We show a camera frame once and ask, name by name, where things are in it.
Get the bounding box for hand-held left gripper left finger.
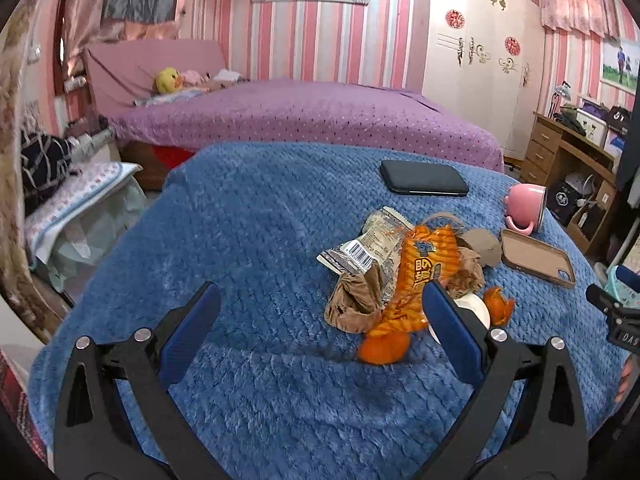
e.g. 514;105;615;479
52;281;231;480

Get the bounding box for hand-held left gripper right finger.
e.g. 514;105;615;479
421;280;591;480

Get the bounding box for teal plastic basket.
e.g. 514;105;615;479
605;267;640;309

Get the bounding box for orange snack wrapper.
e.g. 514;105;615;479
367;225;461;338

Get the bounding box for large orange peel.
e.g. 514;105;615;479
357;332;412;366

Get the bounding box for person's right hand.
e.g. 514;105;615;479
618;359;633;404

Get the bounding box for white round lid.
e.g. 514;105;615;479
430;292;492;346

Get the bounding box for small orange peel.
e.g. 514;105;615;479
482;286;516;326

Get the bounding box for brown crumpled paper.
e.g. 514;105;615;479
445;247;485;293

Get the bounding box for brown phone case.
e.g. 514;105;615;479
500;228;577;289

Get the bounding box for black gift box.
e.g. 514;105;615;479
547;182;576;226

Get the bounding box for white round appliance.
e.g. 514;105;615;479
565;172;596;206

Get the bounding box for brown crumpled stocking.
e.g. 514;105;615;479
324;265;386;333

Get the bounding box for blue fleece blanket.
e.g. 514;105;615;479
27;141;632;480

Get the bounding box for grey barcode wrapper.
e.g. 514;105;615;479
317;206;413;276

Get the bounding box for pink steel-lined cup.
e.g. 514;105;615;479
502;183;547;236

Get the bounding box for pale green plastic bag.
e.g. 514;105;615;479
50;180;146;291

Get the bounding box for black smartphone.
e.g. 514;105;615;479
380;159;470;196

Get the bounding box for white storage box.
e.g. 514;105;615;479
575;105;608;141

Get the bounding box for wooden desk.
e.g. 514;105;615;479
520;112;621;256

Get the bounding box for floral folded quilt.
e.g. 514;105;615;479
25;161;143;256

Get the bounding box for red striped cloth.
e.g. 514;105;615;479
0;350;51;461

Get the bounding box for desk lamp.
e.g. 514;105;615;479
550;81;573;118

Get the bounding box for framed couple picture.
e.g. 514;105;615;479
602;37;640;92

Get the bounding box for black plaid cloth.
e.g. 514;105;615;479
20;132;76;211

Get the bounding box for white wardrobe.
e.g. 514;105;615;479
422;0;546;161

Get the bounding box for bed with purple bedspread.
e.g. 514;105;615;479
107;78;506;191

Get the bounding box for yellow duck plush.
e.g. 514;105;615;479
154;66;182;95

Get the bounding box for pink covered headboard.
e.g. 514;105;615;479
82;38;226;111

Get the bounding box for pink curtain valance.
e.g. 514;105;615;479
540;0;626;38

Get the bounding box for pink satin curtain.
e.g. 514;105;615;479
60;0;118;58

